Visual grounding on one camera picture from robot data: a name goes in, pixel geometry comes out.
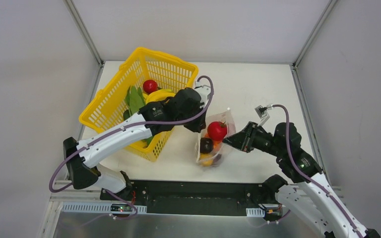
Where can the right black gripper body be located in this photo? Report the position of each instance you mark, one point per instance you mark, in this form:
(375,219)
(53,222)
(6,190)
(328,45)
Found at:
(249,138)

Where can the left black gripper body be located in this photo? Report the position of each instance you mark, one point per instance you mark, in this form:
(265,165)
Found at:
(196,121)

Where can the dark purple eggplant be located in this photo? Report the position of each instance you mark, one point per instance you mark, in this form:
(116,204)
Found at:
(206,145)

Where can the clear zip top bag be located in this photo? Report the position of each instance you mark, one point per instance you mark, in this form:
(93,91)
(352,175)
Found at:
(220,155)

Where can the orange pumpkin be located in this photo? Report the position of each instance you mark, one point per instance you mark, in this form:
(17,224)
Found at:
(217,145)

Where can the green bell pepper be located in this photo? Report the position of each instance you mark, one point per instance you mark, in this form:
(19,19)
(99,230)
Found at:
(126,114)

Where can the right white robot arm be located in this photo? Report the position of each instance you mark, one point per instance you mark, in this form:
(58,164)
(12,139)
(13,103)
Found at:
(324,213)

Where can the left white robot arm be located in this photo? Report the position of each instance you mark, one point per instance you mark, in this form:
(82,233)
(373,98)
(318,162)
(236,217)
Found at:
(83,158)

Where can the yellow banana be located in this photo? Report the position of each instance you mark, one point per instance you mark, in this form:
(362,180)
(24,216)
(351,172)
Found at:
(159,95)

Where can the red tomato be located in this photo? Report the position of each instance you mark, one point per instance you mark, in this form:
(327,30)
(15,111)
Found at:
(150,86)

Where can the large green leaf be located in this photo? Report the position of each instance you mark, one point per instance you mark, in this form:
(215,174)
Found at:
(134,100)

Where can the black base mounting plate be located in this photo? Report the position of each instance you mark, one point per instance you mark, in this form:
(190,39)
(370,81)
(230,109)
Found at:
(203,198)

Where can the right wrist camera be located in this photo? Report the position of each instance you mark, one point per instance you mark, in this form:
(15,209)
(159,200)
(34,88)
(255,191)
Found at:
(263,114)

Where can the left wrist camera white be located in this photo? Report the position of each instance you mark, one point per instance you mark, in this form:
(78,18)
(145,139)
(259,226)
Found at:
(204,91)

